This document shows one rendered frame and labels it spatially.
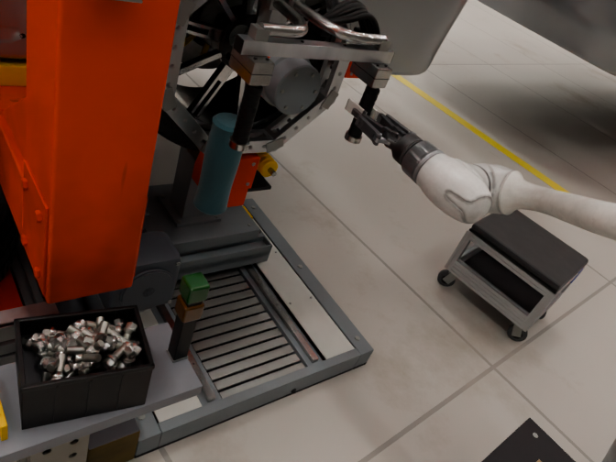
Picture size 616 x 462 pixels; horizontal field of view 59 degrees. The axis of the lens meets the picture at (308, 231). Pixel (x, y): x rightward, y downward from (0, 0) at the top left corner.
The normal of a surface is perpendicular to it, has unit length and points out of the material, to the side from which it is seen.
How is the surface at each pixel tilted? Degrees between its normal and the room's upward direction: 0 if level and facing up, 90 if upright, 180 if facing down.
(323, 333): 0
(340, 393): 0
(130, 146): 90
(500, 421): 0
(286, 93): 90
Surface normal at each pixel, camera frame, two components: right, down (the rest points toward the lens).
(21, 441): 0.30, -0.76
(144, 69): 0.54, 0.64
